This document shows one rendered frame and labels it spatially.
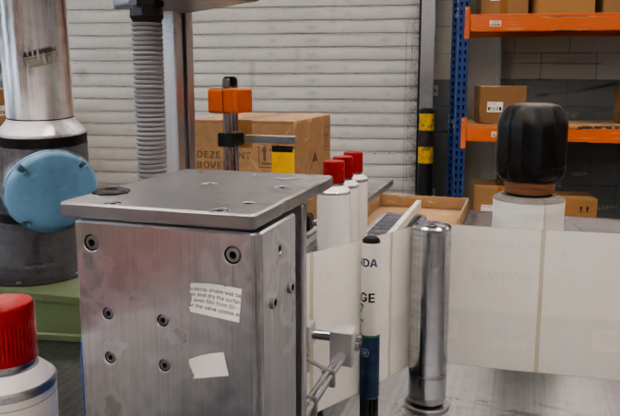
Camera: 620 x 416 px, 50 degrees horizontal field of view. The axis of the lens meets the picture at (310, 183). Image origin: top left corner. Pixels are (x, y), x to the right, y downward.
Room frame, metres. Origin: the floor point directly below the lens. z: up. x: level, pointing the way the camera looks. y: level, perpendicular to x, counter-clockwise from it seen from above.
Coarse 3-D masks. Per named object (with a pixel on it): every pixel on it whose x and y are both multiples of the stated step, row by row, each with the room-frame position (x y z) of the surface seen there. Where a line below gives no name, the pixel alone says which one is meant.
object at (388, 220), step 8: (384, 216) 1.57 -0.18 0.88; (392, 216) 1.57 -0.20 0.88; (400, 216) 1.57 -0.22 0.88; (416, 216) 1.57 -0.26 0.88; (376, 224) 1.47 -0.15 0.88; (384, 224) 1.47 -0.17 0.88; (392, 224) 1.47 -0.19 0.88; (408, 224) 1.47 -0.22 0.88; (368, 232) 1.39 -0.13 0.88; (376, 232) 1.39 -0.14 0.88; (384, 232) 1.39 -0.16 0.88
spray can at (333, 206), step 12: (324, 168) 0.99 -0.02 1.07; (336, 168) 0.98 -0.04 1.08; (336, 180) 0.98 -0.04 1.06; (324, 192) 0.97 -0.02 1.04; (336, 192) 0.97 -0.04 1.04; (348, 192) 0.98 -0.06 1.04; (324, 204) 0.97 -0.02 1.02; (336, 204) 0.97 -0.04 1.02; (348, 204) 0.98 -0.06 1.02; (324, 216) 0.97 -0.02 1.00; (336, 216) 0.97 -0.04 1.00; (348, 216) 0.98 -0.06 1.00; (324, 228) 0.97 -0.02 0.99; (336, 228) 0.97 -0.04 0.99; (348, 228) 0.98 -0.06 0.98; (324, 240) 0.97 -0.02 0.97; (336, 240) 0.97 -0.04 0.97; (348, 240) 0.98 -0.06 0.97
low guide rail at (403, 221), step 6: (414, 204) 1.54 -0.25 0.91; (420, 204) 1.57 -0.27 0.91; (408, 210) 1.46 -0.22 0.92; (414, 210) 1.49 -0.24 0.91; (402, 216) 1.40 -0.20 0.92; (408, 216) 1.41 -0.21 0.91; (396, 222) 1.34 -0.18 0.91; (402, 222) 1.34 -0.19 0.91; (408, 222) 1.41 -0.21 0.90; (396, 228) 1.28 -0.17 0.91; (402, 228) 1.34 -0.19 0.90
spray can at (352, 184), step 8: (344, 160) 1.03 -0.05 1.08; (352, 160) 1.05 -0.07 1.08; (352, 168) 1.05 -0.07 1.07; (352, 176) 1.05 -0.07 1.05; (352, 184) 1.03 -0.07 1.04; (352, 192) 1.03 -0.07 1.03; (352, 200) 1.03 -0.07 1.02; (352, 208) 1.03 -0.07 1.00; (352, 216) 1.03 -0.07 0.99; (352, 224) 1.03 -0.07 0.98; (352, 232) 1.03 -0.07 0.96; (352, 240) 1.03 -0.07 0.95
